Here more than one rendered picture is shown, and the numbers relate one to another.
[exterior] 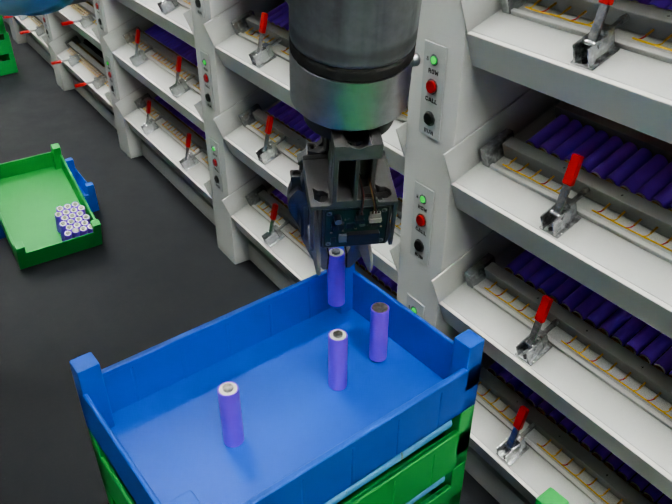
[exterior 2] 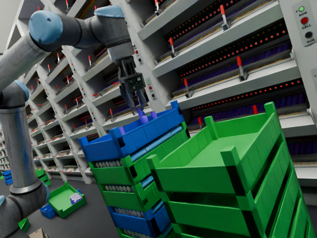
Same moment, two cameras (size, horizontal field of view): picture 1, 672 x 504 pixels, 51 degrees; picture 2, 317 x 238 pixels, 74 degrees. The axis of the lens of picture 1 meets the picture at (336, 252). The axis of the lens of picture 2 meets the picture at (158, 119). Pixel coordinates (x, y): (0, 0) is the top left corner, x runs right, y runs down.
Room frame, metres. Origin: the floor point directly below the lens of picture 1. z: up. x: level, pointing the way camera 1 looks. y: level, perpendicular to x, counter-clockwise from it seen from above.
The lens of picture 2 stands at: (-0.26, 0.07, 0.60)
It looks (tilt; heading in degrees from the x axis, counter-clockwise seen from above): 6 degrees down; 351
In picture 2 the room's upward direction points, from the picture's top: 21 degrees counter-clockwise
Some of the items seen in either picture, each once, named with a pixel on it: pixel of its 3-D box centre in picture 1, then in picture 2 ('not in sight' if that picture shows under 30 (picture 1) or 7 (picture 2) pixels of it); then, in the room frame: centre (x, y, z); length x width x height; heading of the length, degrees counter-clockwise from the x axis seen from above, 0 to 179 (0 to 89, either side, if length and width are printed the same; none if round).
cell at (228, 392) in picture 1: (231, 414); (123, 136); (0.42, 0.09, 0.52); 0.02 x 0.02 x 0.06
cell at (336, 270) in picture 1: (336, 276); (141, 115); (0.58, 0.00, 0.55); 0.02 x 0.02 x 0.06
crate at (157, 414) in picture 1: (282, 383); (134, 129); (0.46, 0.05, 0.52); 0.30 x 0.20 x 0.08; 128
